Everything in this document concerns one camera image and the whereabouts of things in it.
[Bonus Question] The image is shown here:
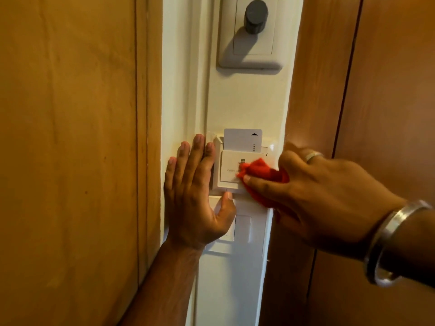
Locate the silver metal bracelet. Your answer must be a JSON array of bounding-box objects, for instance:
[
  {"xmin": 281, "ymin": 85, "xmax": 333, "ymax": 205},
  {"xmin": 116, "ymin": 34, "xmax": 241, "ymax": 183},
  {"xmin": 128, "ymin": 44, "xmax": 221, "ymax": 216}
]
[{"xmin": 363, "ymin": 200, "xmax": 433, "ymax": 288}]

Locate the white dimmer switch plate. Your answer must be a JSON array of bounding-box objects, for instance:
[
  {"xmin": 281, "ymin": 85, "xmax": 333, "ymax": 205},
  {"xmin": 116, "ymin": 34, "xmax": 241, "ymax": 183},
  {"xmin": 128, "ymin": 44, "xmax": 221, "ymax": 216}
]
[{"xmin": 217, "ymin": 0, "xmax": 283, "ymax": 70}]

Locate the red cleaning cloth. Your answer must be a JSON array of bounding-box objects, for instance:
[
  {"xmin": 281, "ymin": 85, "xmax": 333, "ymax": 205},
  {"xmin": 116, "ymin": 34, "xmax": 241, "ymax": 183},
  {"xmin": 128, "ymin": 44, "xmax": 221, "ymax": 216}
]
[{"xmin": 237, "ymin": 158, "xmax": 290, "ymax": 209}]

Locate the person's left hand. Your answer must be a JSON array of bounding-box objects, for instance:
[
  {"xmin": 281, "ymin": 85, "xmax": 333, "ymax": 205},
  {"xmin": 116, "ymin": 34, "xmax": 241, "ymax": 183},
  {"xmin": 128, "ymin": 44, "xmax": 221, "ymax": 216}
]
[{"xmin": 164, "ymin": 134, "xmax": 237, "ymax": 250}]

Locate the white key card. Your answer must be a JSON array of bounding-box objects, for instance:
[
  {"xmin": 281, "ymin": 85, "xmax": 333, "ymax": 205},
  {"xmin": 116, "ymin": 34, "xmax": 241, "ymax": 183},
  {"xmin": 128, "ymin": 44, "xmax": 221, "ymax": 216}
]
[{"xmin": 224, "ymin": 129, "xmax": 263, "ymax": 153}]

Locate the person's left forearm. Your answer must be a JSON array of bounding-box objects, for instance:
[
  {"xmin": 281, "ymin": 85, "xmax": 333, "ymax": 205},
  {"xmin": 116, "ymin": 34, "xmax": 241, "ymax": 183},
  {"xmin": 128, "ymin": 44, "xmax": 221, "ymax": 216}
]
[{"xmin": 118, "ymin": 240, "xmax": 205, "ymax": 326}]

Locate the person's right hand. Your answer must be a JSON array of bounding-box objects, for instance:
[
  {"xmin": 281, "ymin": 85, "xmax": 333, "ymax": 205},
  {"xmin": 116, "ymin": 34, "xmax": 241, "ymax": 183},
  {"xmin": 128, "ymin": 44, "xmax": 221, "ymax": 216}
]
[{"xmin": 243, "ymin": 142, "xmax": 406, "ymax": 260}]

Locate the person's right forearm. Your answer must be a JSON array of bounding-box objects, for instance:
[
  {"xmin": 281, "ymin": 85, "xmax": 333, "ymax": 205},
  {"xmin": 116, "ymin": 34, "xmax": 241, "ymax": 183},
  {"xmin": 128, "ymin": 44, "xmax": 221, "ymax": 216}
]
[{"xmin": 379, "ymin": 207, "xmax": 435, "ymax": 290}]

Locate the light wooden panel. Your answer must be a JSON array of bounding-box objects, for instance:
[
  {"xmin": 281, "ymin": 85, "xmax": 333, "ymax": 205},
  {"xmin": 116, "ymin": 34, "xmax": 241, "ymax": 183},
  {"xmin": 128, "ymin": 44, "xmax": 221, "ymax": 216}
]
[{"xmin": 0, "ymin": 0, "xmax": 163, "ymax": 326}]

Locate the white key card switch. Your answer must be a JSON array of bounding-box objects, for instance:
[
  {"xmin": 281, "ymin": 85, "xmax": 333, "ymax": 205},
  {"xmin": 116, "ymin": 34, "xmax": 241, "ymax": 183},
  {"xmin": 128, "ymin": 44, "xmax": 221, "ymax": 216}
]
[{"xmin": 212, "ymin": 135, "xmax": 273, "ymax": 194}]

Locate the reddish wooden door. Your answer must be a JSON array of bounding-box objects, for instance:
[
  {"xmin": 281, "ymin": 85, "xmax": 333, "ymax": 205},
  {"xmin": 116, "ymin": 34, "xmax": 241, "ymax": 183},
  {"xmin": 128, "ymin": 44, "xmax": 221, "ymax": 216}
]
[{"xmin": 258, "ymin": 0, "xmax": 435, "ymax": 326}]

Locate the white light switch plate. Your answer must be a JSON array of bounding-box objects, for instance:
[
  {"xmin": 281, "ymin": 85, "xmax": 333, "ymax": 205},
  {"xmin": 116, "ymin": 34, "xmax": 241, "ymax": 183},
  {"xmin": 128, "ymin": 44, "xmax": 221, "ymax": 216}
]
[{"xmin": 203, "ymin": 195, "xmax": 273, "ymax": 259}]

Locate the grey dimmer knob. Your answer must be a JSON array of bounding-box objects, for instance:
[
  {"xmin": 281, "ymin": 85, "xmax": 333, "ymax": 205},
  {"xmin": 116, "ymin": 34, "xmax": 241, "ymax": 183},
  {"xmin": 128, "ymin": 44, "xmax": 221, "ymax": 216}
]
[{"xmin": 244, "ymin": 0, "xmax": 269, "ymax": 35}]

